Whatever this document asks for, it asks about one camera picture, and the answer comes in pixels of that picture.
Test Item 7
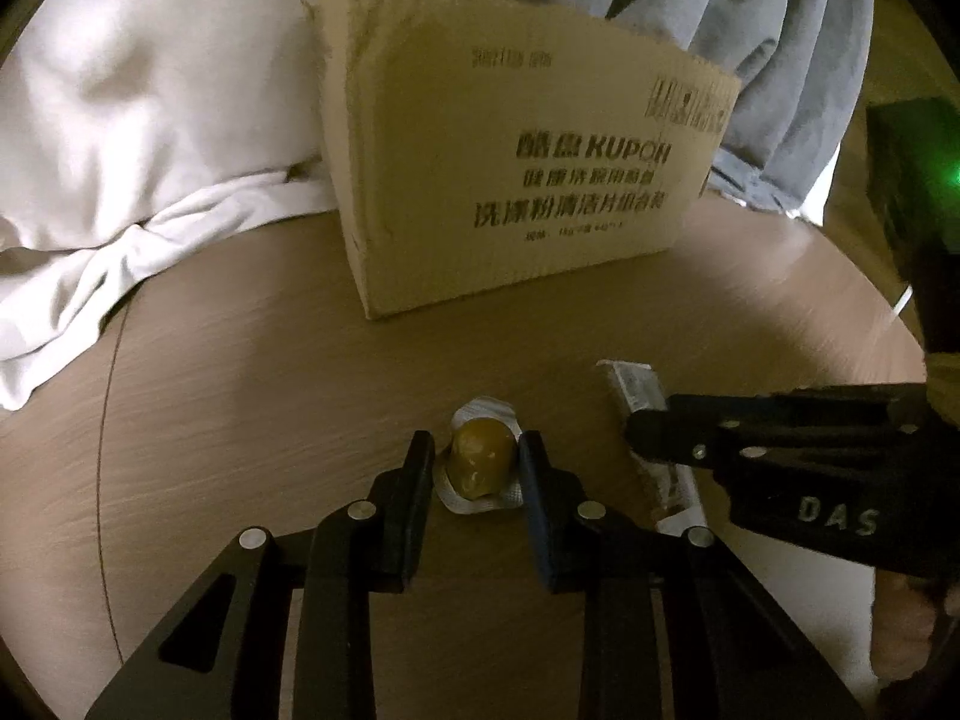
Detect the long white snack bar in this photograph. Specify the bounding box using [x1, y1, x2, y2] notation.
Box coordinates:
[596, 359, 708, 536]

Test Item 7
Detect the brown cardboard box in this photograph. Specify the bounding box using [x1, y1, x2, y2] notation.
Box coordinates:
[309, 0, 740, 319]

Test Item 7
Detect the olive jelly cup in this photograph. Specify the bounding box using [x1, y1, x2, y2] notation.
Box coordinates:
[433, 397, 524, 517]

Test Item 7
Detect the white pillow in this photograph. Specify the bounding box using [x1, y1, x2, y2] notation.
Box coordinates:
[2, 0, 337, 411]

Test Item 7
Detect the right hand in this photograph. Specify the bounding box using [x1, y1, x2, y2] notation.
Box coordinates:
[869, 569, 958, 681]

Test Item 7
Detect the grey blanket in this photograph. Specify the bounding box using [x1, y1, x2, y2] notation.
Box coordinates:
[537, 0, 874, 224]

